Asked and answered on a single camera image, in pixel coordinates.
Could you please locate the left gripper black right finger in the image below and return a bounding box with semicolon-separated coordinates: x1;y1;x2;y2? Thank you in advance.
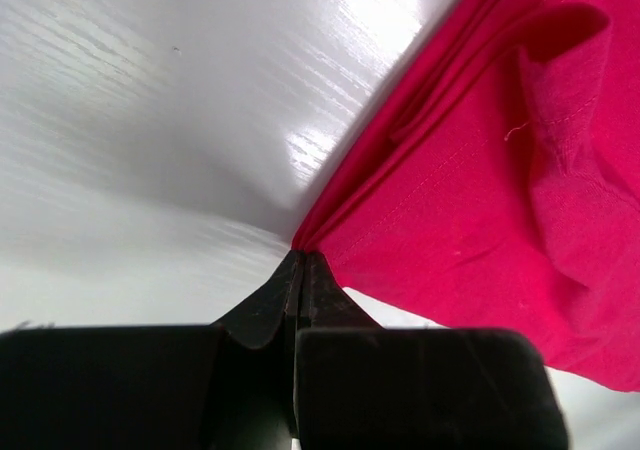
295;253;570;449

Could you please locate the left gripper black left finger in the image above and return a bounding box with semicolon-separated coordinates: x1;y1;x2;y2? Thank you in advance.
1;251;304;449

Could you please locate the crimson t shirt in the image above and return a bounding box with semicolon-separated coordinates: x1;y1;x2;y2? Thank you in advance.
292;0;639;392

